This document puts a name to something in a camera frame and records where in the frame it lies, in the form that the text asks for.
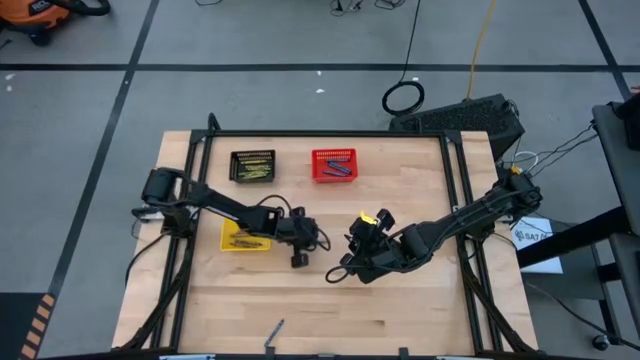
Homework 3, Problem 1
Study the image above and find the black mat striped edge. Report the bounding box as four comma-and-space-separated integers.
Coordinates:
0, 292, 57, 360

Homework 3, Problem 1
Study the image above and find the black side table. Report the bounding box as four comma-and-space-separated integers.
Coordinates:
592, 102, 640, 321

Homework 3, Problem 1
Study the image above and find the black left camera cable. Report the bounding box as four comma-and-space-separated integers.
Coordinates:
254, 193, 332, 253

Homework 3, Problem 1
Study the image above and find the yellow hanging cable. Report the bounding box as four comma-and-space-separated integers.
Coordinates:
466, 0, 498, 100

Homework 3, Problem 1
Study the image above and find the black right camera cable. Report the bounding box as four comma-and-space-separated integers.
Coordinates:
325, 265, 361, 285

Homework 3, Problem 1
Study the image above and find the red plastic basket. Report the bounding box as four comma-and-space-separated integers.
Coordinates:
310, 147, 359, 184

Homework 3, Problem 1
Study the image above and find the black plastic basket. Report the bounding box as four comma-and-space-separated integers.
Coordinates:
228, 148, 277, 184

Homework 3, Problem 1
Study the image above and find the black camera cable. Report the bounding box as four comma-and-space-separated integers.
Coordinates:
325, 265, 361, 285
254, 193, 332, 253

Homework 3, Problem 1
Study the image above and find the black metal beam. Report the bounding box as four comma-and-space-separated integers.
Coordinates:
516, 206, 632, 269

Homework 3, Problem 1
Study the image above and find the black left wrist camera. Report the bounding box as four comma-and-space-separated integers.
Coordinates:
299, 218, 321, 250

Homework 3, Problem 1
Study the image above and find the orange shop vacuum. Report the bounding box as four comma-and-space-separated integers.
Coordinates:
0, 0, 71, 47

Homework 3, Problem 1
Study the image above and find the black vacuum hose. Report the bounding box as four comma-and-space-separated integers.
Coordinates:
68, 0, 113, 17

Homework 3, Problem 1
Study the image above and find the black computer case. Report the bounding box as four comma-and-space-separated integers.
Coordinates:
388, 93, 526, 161

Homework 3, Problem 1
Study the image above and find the black box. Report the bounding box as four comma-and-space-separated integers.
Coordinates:
607, 94, 640, 137

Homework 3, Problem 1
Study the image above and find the black cable with coil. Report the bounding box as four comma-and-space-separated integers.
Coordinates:
381, 0, 426, 118

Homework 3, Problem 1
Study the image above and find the yellow plastic basket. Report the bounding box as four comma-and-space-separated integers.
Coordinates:
219, 217, 273, 253

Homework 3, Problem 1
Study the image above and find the white printed paper sheet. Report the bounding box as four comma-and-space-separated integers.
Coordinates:
509, 217, 564, 275

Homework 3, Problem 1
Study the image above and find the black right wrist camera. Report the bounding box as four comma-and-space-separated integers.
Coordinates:
355, 248, 404, 285

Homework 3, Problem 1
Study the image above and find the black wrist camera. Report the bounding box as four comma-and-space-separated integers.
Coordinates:
299, 218, 321, 250
355, 248, 404, 285

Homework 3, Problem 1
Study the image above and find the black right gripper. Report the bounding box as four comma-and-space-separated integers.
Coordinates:
339, 208, 397, 271

